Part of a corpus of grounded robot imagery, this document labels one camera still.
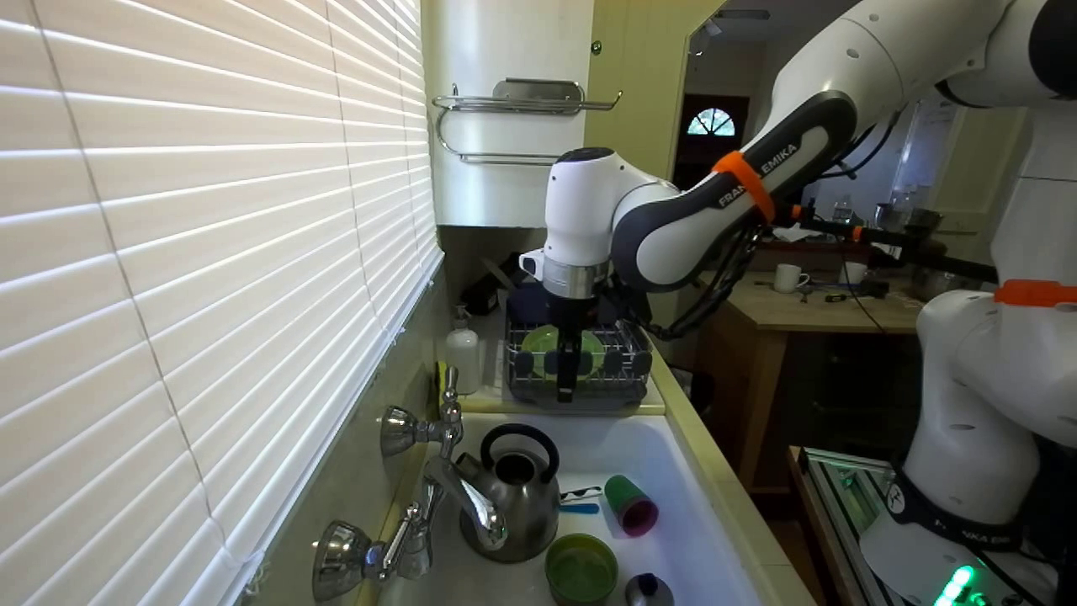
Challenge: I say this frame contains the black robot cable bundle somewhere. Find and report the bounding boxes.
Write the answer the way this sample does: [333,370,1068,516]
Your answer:
[646,205,795,343]

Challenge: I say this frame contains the chrome faucet spout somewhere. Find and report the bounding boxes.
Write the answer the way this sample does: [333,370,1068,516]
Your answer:
[417,440,512,538]

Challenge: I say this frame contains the silver kettle lid black knob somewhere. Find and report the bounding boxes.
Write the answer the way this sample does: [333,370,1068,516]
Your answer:
[623,570,677,606]

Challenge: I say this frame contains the orange strap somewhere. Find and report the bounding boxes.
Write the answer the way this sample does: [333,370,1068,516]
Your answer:
[710,149,780,226]
[991,278,1077,312]

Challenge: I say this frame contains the robot base platform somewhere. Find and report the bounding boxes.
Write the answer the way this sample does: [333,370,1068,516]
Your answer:
[789,444,901,606]

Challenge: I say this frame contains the white window blinds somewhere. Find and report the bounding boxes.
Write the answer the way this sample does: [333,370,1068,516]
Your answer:
[0,0,447,606]

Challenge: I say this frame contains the green cup purple rim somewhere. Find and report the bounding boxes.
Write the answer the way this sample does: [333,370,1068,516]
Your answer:
[604,471,663,538]

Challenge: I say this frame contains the white ceramic sink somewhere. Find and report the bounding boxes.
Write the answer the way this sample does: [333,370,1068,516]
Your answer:
[431,407,771,606]

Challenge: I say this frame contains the green plastic dish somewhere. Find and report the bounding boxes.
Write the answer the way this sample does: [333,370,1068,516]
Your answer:
[523,331,614,380]

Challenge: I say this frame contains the white soap bottle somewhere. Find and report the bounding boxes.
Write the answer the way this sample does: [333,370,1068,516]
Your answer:
[439,324,487,397]

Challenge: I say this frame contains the stainless steel kettle black handle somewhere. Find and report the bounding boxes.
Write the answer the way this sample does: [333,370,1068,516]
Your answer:
[456,420,562,564]

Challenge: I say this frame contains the white wall cabinet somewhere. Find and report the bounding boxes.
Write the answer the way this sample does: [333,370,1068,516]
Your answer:
[422,0,600,233]

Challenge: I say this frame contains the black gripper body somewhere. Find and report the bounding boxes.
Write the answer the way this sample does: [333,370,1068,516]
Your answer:
[545,293,600,352]

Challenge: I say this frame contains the wooden table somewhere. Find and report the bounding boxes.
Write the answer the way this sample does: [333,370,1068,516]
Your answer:
[702,267,937,499]

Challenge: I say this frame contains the dark door arched window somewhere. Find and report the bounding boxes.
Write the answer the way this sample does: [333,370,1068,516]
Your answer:
[670,93,751,195]

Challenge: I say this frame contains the metal paper towel holder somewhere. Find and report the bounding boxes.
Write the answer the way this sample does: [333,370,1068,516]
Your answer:
[431,73,623,167]

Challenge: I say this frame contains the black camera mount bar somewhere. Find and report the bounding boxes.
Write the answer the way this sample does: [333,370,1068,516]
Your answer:
[789,211,999,283]

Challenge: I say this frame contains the black dish rack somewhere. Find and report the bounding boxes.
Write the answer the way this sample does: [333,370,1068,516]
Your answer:
[498,315,655,418]

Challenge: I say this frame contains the green round plate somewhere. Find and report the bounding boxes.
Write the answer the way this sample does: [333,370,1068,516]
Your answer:
[542,533,623,606]

